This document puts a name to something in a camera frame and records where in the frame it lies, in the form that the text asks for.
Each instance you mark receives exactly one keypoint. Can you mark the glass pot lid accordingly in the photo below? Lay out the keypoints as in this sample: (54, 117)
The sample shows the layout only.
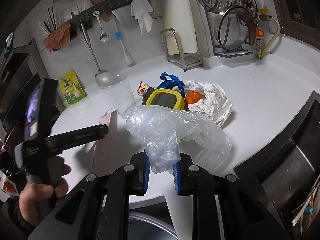
(234, 27)

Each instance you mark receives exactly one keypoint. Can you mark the yellow green seasoning pouch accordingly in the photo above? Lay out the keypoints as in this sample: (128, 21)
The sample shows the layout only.
(71, 89)

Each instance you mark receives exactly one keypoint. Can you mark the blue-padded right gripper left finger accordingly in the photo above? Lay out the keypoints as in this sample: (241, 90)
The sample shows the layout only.
(98, 207)

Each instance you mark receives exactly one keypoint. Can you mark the white cutting board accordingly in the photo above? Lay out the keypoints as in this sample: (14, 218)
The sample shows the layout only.
(177, 15)

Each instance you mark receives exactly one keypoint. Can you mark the blue white bottle brush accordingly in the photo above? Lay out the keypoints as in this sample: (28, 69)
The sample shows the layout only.
(127, 59)

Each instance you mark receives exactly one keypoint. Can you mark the black range hood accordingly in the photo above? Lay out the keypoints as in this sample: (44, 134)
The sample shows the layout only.
(21, 71)

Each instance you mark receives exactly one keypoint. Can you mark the orange patterned dishcloth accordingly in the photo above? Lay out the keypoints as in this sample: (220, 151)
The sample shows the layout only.
(59, 38)

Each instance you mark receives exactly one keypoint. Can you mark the pink printed receipt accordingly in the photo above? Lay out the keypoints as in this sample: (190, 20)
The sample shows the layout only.
(97, 152)

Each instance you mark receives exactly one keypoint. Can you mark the white checked paper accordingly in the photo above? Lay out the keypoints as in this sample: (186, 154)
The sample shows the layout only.
(213, 101)

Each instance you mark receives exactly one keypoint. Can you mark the white hanging rag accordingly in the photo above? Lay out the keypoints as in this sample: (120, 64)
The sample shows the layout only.
(140, 10)

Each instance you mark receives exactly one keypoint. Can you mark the steel lid rack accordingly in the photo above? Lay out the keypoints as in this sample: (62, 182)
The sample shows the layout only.
(218, 51)

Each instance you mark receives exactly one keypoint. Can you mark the dark grey cloth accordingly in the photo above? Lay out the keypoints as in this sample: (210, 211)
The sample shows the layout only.
(147, 95)

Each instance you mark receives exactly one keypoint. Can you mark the small steel spoon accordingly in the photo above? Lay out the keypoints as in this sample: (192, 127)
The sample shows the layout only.
(103, 35)

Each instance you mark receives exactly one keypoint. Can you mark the black kitchen sink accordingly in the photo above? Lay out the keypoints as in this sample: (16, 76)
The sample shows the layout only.
(283, 172)

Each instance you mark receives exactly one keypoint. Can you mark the clear plastic cup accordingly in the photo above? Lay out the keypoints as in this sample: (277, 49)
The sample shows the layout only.
(120, 94)

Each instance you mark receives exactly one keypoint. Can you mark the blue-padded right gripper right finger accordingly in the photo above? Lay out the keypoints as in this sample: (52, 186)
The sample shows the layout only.
(223, 208)

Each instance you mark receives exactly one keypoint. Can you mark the clear plastic bag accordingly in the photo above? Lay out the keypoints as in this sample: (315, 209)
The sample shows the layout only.
(162, 129)

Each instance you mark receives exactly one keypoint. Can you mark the person's left hand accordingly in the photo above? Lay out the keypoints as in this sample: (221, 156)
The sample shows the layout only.
(34, 193)

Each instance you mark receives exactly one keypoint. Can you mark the yellow-rimmed container lid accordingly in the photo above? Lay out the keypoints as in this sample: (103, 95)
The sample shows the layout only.
(166, 98)

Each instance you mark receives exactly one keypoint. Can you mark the red white snack wrapper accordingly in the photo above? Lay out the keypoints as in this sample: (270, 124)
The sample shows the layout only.
(142, 88)

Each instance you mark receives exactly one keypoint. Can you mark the steel cutting board stand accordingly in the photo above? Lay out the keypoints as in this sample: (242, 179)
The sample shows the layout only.
(186, 61)

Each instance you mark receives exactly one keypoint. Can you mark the orange peel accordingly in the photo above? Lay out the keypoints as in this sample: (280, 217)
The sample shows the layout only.
(192, 97)

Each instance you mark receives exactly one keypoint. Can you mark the black wall utensil rail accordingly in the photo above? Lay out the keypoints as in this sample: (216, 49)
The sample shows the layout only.
(86, 15)

